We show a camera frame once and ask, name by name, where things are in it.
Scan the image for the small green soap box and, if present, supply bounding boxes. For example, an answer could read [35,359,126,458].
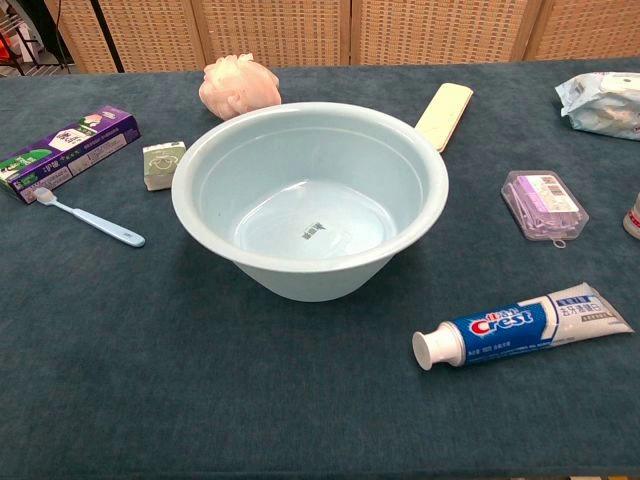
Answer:
[142,140,187,193]

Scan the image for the blue white toothpaste tube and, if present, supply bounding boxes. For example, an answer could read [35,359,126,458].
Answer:
[411,282,635,372]

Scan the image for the light blue toothbrush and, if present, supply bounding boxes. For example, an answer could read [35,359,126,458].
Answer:
[33,187,147,249]

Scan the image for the light blue plastic basin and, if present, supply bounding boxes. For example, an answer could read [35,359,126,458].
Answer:
[170,101,450,303]

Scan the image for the cream rectangular case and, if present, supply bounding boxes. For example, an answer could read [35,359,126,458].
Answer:
[413,83,474,153]

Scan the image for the clear box of purple floss picks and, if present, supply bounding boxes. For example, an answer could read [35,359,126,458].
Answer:
[501,169,590,248]

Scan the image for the purple toothpaste carton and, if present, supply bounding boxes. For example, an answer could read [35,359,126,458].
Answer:
[0,104,143,205]

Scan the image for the pink mesh bath sponge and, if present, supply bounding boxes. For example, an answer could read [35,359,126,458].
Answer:
[198,52,283,120]

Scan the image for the teal table cloth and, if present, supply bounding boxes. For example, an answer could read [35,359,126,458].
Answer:
[0,58,640,480]

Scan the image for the woven wooden folding screen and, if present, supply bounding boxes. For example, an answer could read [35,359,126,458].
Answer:
[44,0,640,75]

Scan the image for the light blue wet wipes pack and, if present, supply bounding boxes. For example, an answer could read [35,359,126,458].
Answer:
[554,72,640,141]

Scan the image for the small white jar grey lid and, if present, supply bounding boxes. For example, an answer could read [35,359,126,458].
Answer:
[622,192,640,236]

